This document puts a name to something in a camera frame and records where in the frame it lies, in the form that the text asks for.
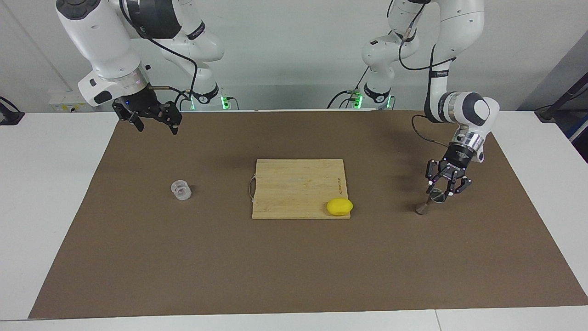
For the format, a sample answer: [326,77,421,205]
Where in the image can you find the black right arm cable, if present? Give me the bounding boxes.
[119,0,200,111]

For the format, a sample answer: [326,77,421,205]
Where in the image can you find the bamboo cutting board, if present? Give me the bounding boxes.
[248,159,351,220]

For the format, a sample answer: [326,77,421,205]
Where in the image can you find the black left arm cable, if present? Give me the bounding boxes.
[397,0,458,148]

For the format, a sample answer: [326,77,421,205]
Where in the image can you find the small clear glass cup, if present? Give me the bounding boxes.
[170,180,192,201]

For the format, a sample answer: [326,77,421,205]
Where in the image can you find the black stand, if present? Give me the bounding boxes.
[535,74,588,124]

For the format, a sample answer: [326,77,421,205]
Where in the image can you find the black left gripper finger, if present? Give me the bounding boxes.
[448,172,473,198]
[425,159,445,193]

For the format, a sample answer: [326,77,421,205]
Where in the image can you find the black base cable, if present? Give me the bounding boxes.
[327,68,370,109]

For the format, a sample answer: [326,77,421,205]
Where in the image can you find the black table clamp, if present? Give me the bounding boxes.
[0,96,24,126]

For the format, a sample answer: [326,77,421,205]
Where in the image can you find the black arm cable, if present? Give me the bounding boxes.
[397,0,458,148]
[119,0,200,111]

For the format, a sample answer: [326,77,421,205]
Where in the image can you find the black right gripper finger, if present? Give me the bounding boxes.
[154,102,183,136]
[112,103,145,133]

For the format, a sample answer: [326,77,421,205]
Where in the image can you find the yellow lemon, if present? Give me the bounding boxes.
[327,198,354,217]

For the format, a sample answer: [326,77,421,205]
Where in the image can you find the steel double jigger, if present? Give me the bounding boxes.
[416,188,445,216]

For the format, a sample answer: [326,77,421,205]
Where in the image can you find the white wall socket box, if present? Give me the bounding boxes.
[48,91,92,113]

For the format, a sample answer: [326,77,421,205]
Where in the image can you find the brown table mat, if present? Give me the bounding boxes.
[28,110,588,319]

